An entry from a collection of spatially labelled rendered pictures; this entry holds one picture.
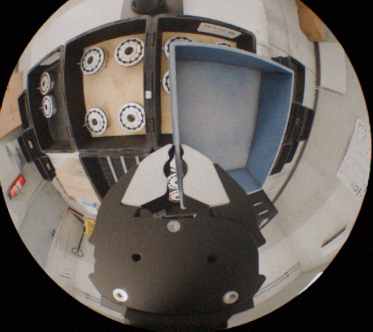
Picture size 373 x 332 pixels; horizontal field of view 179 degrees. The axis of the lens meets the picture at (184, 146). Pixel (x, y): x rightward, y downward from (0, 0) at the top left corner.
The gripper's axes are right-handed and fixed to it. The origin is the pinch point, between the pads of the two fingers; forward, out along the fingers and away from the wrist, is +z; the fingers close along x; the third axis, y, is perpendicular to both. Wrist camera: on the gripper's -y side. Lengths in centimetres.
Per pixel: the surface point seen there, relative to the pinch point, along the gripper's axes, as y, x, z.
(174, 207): 51, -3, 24
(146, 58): -13.9, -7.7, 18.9
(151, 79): -8.1, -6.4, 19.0
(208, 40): -23.7, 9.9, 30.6
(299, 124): 14, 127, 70
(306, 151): 84, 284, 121
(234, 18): -47, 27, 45
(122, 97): -3.8, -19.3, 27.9
